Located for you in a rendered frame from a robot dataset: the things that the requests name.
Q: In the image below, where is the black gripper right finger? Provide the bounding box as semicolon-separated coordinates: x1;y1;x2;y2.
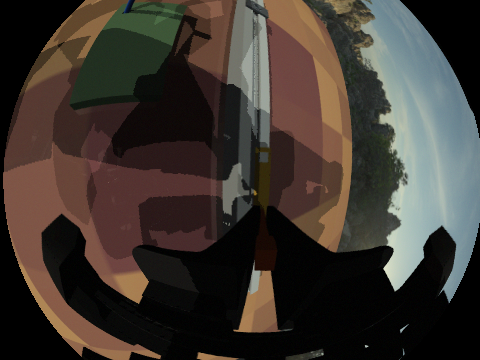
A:
265;205;393;331

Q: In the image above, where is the grey aluminum slotted rail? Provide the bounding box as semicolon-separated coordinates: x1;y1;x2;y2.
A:
223;0;271;236

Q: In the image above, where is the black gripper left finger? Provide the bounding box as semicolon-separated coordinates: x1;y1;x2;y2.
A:
132;205;260;331

